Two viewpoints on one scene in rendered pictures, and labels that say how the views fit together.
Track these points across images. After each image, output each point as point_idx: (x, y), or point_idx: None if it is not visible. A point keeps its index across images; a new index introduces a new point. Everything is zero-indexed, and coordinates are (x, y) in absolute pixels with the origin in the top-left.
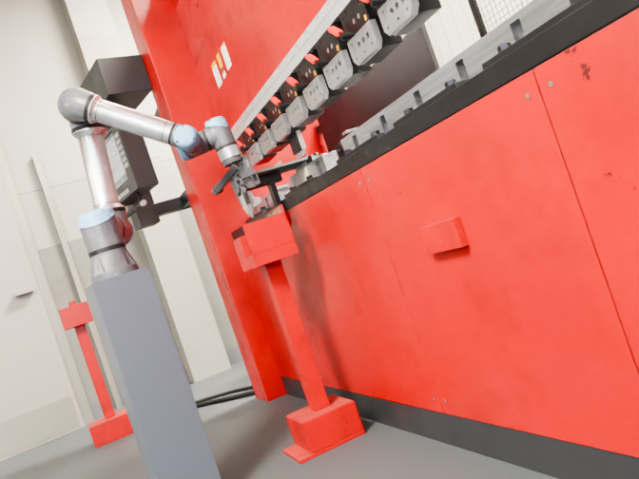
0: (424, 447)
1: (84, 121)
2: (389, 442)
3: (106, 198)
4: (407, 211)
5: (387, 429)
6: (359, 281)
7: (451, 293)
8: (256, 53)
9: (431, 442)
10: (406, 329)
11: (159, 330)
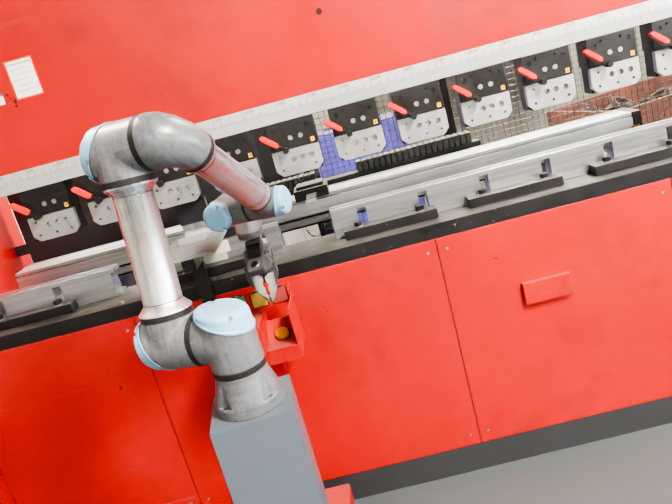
0: (459, 482)
1: (191, 168)
2: (412, 500)
3: (180, 289)
4: (499, 273)
5: (374, 498)
6: (379, 351)
7: (534, 332)
8: (150, 93)
9: (455, 478)
10: (451, 380)
11: (313, 455)
